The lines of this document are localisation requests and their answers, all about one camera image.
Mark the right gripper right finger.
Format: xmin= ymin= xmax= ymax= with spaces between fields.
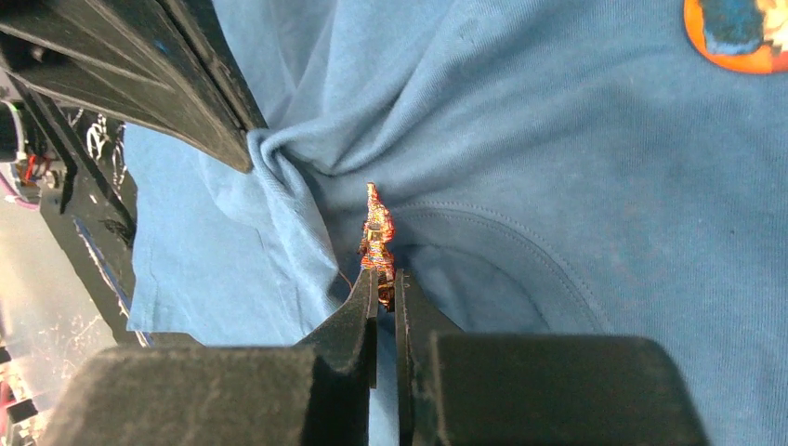
xmin=394 ymin=271 xmax=709 ymax=445

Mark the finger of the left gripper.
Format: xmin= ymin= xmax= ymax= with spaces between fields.
xmin=1 ymin=0 xmax=253 ymax=173
xmin=162 ymin=0 xmax=268 ymax=131

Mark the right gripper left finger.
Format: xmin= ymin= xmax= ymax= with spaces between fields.
xmin=40 ymin=270 xmax=377 ymax=445

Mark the red flower brooch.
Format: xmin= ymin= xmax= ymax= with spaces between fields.
xmin=359 ymin=182 xmax=396 ymax=312

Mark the blue t-shirt garment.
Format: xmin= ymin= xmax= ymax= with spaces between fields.
xmin=125 ymin=1 xmax=787 ymax=445

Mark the round orange pin badge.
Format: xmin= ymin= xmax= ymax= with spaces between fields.
xmin=683 ymin=0 xmax=787 ymax=75

